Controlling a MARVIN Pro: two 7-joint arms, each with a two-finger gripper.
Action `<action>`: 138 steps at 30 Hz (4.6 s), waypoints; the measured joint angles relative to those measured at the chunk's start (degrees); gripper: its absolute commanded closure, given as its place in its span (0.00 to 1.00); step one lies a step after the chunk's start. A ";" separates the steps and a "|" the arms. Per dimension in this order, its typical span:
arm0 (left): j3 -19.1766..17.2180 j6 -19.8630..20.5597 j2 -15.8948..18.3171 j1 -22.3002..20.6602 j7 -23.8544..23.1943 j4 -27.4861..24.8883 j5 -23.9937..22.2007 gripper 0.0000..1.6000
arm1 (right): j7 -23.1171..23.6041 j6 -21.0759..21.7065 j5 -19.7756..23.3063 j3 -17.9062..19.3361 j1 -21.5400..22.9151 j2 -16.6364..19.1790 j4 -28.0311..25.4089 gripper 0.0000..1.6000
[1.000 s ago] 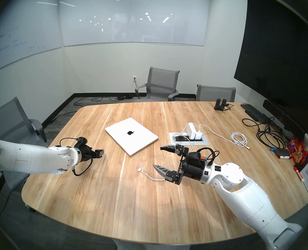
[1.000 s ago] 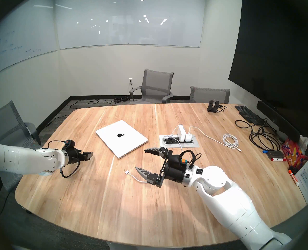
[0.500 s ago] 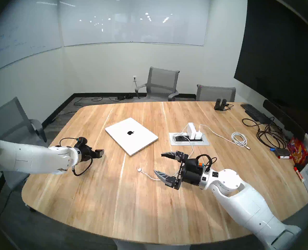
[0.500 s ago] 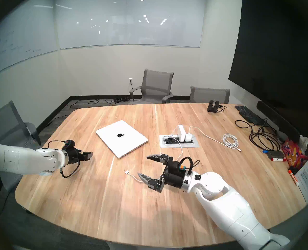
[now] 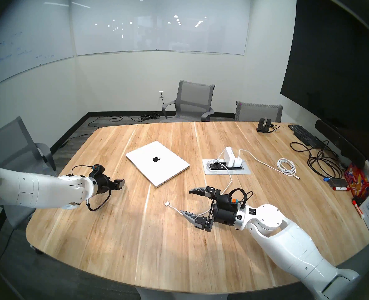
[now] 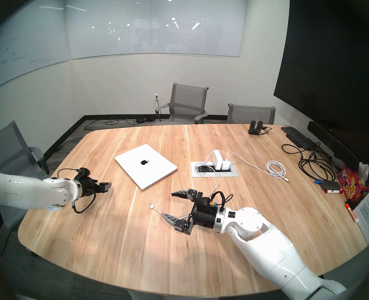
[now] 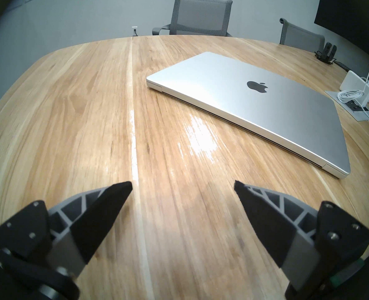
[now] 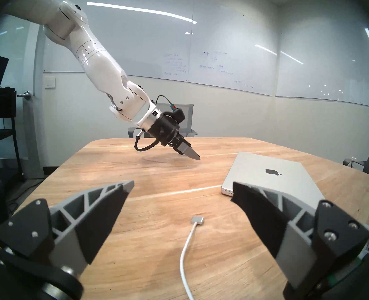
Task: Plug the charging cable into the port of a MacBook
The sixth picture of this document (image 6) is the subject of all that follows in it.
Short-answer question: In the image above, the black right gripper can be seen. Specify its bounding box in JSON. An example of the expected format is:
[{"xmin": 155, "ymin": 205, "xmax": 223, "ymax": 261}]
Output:
[{"xmin": 160, "ymin": 188, "xmax": 218, "ymax": 235}]

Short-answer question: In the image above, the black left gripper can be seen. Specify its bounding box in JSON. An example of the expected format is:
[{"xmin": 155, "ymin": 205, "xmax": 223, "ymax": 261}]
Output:
[{"xmin": 78, "ymin": 177, "xmax": 112, "ymax": 198}]

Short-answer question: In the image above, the white MagSafe charging cable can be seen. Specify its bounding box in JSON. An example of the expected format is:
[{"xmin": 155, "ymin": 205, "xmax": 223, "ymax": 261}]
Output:
[{"xmin": 150, "ymin": 150, "xmax": 220, "ymax": 220}]

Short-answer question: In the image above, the silver MacBook laptop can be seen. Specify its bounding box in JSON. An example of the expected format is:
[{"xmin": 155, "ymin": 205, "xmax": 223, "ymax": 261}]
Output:
[{"xmin": 114, "ymin": 143, "xmax": 178, "ymax": 191}]

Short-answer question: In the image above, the black controller charging dock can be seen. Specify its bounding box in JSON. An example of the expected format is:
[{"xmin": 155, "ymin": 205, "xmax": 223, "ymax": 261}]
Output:
[{"xmin": 248, "ymin": 120, "xmax": 264, "ymax": 136}]

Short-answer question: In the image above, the silver table outlet box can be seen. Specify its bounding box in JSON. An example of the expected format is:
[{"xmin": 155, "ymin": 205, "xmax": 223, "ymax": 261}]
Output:
[{"xmin": 191, "ymin": 161, "xmax": 239, "ymax": 178}]

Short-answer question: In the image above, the large white power adapter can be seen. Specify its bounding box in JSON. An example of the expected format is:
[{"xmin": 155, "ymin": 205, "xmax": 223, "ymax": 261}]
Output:
[{"xmin": 212, "ymin": 150, "xmax": 223, "ymax": 171}]

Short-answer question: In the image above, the grey mesh office chair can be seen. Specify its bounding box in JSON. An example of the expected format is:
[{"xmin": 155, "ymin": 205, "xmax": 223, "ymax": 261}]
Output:
[
  {"xmin": 0, "ymin": 121, "xmax": 50, "ymax": 258},
  {"xmin": 227, "ymin": 103, "xmax": 276, "ymax": 125},
  {"xmin": 155, "ymin": 82, "xmax": 209, "ymax": 125}
]

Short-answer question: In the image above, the black keyboard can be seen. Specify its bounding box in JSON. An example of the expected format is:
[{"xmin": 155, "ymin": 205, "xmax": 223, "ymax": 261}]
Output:
[{"xmin": 281, "ymin": 127, "xmax": 318, "ymax": 150}]

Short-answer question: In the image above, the black video bar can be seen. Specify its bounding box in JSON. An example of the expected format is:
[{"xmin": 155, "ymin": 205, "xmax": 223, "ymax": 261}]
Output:
[{"xmin": 307, "ymin": 121, "xmax": 360, "ymax": 171}]

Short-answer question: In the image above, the glass whiteboard with writing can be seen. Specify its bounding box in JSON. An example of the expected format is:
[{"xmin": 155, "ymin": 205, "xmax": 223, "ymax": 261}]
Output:
[{"xmin": 0, "ymin": 0, "xmax": 70, "ymax": 95}]

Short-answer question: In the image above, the orange whiteboard marker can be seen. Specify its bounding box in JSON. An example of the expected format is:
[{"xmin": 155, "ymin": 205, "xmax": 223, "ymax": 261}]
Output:
[{"xmin": 345, "ymin": 203, "xmax": 359, "ymax": 223}]

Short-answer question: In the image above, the colourful snack bag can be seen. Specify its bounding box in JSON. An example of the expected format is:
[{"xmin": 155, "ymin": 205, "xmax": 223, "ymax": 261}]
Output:
[{"xmin": 338, "ymin": 162, "xmax": 369, "ymax": 203}]

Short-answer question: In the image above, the blank glass whiteboard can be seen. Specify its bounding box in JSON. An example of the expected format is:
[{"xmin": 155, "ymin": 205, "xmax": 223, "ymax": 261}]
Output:
[{"xmin": 65, "ymin": 0, "xmax": 247, "ymax": 60}]

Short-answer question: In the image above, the large black TV screen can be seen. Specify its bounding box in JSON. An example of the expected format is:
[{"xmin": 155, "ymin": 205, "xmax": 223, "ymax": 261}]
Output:
[{"xmin": 274, "ymin": 0, "xmax": 369, "ymax": 178}]

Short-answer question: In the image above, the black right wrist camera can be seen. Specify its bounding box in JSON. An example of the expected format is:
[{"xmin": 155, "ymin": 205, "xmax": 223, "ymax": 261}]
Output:
[{"xmin": 199, "ymin": 197, "xmax": 218, "ymax": 211}]

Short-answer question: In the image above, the thin left camera cable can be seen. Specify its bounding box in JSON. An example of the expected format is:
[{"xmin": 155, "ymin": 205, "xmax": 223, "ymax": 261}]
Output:
[{"xmin": 57, "ymin": 168, "xmax": 80, "ymax": 178}]

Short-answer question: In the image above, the thick black left wrist cable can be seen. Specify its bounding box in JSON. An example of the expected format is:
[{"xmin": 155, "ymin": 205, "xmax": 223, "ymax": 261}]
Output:
[{"xmin": 71, "ymin": 192, "xmax": 97, "ymax": 214}]

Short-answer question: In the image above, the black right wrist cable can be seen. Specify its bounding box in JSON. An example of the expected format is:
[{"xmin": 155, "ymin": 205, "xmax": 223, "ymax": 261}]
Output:
[{"xmin": 211, "ymin": 191, "xmax": 234, "ymax": 214}]

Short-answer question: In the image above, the black floor cable bundle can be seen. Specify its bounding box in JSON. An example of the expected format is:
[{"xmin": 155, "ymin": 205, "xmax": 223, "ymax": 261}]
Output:
[{"xmin": 84, "ymin": 115, "xmax": 157, "ymax": 131}]

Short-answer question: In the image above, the coiled white USB cable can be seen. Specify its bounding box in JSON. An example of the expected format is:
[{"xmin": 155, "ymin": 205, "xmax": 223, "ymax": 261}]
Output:
[{"xmin": 226, "ymin": 151, "xmax": 289, "ymax": 182}]

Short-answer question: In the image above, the tangled black cable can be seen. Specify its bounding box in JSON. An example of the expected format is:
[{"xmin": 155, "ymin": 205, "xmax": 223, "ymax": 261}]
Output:
[{"xmin": 281, "ymin": 142, "xmax": 337, "ymax": 182}]

